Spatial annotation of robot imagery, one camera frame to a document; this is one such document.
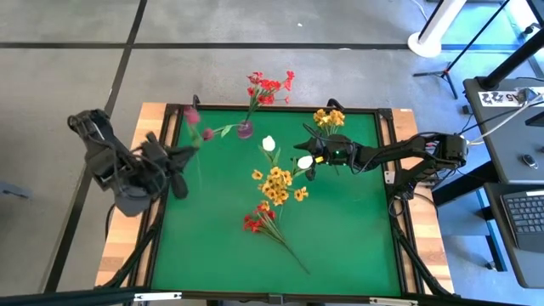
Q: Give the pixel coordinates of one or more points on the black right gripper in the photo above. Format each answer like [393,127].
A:
[336,149]

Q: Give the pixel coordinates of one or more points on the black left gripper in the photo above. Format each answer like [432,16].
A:
[157,157]

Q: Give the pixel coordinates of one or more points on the white artificial tulip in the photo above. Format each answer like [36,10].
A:
[268,143]
[304,162]

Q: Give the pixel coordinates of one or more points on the yellow daffodil bunch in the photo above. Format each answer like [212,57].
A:
[329,118]

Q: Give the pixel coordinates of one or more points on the dark red artificial tulip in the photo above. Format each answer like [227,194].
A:
[191,115]

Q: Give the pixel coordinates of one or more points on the orange small-flower bunch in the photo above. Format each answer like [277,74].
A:
[276,187]

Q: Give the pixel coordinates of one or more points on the pink ribbed glass vase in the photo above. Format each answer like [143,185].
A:
[245,129]

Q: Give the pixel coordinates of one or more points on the red artificial flower bunch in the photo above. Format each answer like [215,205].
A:
[255,223]
[265,87]

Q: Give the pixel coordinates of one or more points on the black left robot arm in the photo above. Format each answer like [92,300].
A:
[119,170]

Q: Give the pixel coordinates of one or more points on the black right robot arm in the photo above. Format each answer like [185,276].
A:
[408,149]

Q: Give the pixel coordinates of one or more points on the green felt table mat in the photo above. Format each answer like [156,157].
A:
[340,238]

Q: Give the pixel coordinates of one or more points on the black light tripod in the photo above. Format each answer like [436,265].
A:
[447,70]

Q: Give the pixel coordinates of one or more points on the white power plug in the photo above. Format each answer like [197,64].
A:
[467,141]

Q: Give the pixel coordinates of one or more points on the white stand round base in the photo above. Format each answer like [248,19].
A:
[429,34]

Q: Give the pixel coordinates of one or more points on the black aluminium beam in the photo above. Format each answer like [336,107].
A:
[64,297]

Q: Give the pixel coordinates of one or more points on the grey desk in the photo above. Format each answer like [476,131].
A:
[523,268]
[501,136]

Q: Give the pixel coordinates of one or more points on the white paper label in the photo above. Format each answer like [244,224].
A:
[499,98]

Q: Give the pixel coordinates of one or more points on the black key fob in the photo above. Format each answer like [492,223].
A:
[529,160]

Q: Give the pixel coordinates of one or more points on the black angled pole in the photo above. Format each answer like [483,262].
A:
[514,59]

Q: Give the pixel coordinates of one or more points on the dark laptop keyboard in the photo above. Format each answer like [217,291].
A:
[527,217]

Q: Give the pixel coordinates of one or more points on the silver corner bracket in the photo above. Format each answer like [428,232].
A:
[157,296]
[393,302]

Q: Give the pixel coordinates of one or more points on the black aluminium table frame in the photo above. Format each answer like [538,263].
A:
[221,297]

